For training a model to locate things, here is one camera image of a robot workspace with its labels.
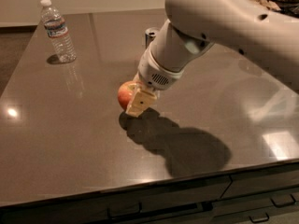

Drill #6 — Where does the black wire basket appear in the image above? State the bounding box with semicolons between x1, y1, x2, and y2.
251;0;299;18

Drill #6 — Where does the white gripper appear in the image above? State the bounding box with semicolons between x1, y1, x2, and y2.
125;47;183;118

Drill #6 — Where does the drawer handle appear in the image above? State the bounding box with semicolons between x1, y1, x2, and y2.
107;202;142;221
249;213;270;224
271;194;296;208

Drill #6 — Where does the red yellow apple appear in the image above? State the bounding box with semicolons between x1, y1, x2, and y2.
118;81;138;110

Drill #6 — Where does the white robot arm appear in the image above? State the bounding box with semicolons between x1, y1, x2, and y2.
123;0;299;117

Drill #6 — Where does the silver blue redbull can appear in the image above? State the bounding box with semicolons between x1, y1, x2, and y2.
145;27;160;47

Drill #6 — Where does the upper right drawer handle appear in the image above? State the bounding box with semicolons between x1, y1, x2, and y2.
271;194;296;208

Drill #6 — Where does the lower right drawer handle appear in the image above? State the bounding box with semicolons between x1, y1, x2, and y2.
249;213;270;224

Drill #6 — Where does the clear plastic water bottle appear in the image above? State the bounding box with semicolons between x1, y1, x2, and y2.
40;0;77;63

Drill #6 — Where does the left drawer handle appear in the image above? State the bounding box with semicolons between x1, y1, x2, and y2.
107;202;142;221

